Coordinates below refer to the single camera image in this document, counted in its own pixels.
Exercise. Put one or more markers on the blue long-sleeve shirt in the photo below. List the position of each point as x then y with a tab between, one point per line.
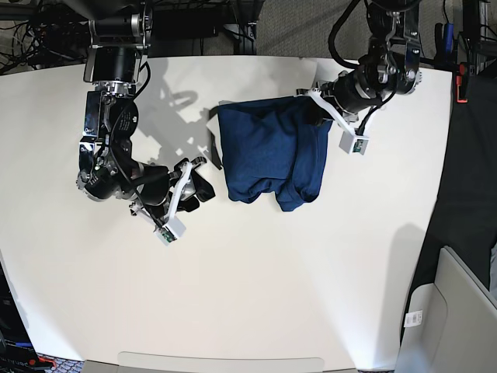
268	147

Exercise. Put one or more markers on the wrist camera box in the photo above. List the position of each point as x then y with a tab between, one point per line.
353	143
172	230

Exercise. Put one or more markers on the red clamp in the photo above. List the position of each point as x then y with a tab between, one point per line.
461	82

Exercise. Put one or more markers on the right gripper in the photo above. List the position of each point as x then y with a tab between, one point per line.
156	185

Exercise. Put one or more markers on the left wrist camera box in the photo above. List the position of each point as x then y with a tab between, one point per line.
353	143

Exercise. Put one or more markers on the black box with label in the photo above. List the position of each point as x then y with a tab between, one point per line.
14	356

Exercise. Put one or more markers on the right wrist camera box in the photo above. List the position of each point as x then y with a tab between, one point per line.
172	230

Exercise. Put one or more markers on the grey plastic bin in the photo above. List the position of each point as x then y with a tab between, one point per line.
458	330

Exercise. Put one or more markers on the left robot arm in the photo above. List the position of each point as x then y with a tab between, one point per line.
389	68

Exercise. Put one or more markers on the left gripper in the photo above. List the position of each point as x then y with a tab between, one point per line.
350	94

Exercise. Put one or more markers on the white barcode tag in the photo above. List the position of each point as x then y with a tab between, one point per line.
413	319

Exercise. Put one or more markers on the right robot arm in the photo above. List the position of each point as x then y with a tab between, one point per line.
120	33

